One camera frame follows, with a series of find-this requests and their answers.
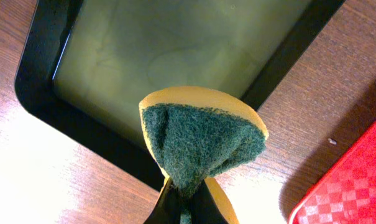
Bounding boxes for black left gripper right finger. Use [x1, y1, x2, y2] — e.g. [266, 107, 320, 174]
[190, 181, 227, 224]

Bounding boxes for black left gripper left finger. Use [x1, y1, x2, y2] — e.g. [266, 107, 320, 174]
[144, 179, 182, 224]

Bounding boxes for yellow green scrub sponge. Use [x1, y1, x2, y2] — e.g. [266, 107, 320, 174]
[139, 86, 269, 223]

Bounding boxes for red plastic tray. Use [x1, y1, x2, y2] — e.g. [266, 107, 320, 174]
[288, 122, 376, 224]

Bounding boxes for black soapy water tray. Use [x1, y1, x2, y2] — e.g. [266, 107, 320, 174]
[14, 1, 341, 190]

